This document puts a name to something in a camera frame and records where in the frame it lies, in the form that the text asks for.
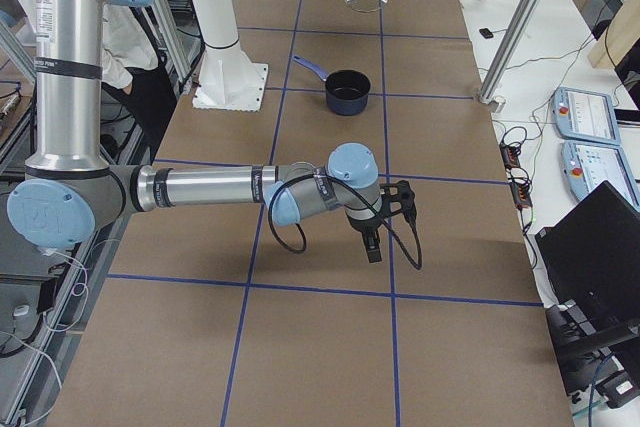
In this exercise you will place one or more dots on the black orange usb hub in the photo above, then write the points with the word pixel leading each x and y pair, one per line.
pixel 519 180

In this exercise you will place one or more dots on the black laptop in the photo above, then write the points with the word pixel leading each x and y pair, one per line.
pixel 593 252

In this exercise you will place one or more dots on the brown paper table mat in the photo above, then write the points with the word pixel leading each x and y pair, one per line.
pixel 204 320

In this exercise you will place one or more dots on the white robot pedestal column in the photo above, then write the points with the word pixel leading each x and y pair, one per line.
pixel 227 79

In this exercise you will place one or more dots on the aluminium frame post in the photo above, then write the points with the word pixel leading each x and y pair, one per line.
pixel 522 15

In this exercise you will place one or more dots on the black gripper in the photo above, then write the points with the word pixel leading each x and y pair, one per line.
pixel 364 228

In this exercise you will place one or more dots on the person in white shirt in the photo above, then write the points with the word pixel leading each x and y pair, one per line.
pixel 134 75

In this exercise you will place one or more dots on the dark blue saucepan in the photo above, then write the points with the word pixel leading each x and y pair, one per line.
pixel 346 91

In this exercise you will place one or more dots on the lower blue teach pendant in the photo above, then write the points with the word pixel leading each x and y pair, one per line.
pixel 587 165

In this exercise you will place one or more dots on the upper blue teach pendant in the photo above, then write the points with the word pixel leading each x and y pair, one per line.
pixel 585 115

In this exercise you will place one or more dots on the small black square sensor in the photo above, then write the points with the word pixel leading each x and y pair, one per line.
pixel 486 33

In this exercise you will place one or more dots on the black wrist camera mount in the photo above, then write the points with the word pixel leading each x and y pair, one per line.
pixel 398 198

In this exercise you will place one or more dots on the blue teach pendant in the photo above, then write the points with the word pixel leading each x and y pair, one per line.
pixel 587 165
pixel 585 115

